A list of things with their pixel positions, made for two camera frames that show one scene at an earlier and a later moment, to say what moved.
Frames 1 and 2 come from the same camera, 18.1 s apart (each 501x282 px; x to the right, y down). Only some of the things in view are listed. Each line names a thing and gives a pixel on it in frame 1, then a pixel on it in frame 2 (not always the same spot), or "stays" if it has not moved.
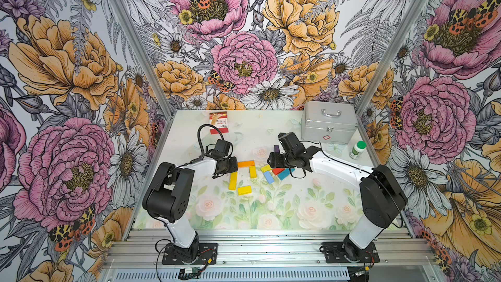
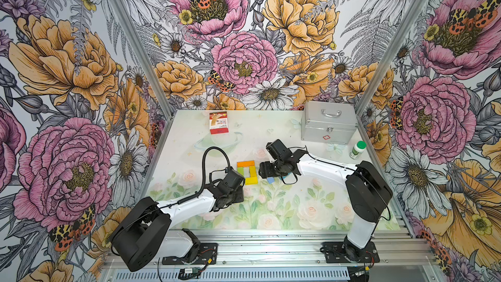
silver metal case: [329, 122] stays
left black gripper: [233, 168] to [239, 196]
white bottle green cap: [357, 151] stays
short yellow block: [253, 172] stays
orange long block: [245, 164] stays
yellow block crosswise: [246, 190] to [251, 181]
